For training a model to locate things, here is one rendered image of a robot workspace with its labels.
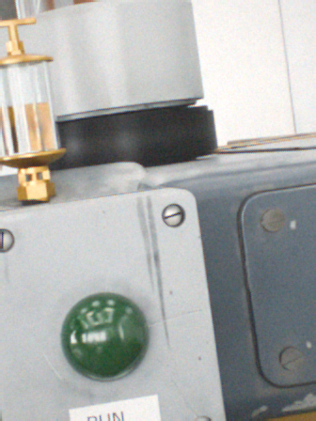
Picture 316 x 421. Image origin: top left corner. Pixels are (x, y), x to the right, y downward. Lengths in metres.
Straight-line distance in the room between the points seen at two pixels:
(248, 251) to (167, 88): 0.14
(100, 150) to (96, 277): 0.17
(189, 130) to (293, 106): 5.25
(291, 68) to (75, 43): 5.27
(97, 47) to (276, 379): 0.19
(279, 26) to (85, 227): 5.44
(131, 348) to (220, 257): 0.08
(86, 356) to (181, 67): 0.23
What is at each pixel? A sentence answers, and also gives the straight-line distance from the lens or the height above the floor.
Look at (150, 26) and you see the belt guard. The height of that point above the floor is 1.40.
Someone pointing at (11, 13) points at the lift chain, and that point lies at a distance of 1.00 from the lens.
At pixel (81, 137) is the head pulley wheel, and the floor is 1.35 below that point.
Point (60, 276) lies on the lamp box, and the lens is 0.39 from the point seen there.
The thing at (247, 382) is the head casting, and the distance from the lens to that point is 0.46.
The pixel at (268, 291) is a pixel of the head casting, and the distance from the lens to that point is 0.46.
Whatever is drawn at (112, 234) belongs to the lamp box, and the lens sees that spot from 0.39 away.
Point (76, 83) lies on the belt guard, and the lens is 0.57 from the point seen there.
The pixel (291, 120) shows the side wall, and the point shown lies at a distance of 5.81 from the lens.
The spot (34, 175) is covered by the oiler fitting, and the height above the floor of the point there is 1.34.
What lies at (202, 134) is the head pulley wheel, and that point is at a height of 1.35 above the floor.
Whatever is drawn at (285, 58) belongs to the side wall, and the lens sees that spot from 5.82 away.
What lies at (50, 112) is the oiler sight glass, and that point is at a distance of 0.47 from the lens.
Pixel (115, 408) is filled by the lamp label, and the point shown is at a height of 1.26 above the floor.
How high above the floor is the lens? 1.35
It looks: 3 degrees down
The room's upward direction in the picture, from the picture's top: 8 degrees counter-clockwise
